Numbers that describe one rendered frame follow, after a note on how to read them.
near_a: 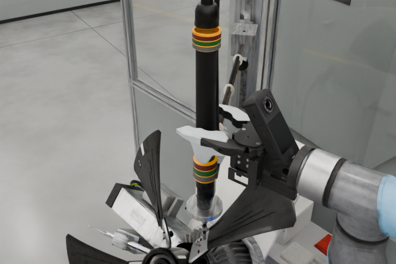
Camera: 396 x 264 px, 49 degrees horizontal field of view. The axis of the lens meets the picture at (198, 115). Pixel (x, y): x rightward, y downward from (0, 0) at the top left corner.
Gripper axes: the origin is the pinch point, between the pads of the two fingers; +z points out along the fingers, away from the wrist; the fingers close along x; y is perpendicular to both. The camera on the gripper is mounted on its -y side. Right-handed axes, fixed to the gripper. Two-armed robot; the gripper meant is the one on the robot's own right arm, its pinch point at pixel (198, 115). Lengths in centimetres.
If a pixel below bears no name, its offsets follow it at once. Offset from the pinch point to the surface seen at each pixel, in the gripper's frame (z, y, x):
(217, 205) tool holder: -3.8, 19.5, 0.9
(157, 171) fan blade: 21.6, 31.1, 11.7
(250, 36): 21, 8, 53
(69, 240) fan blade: 41, 54, -5
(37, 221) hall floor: 162, 167, 47
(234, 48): 25, 12, 51
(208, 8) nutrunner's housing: -2.7, -19.5, -1.2
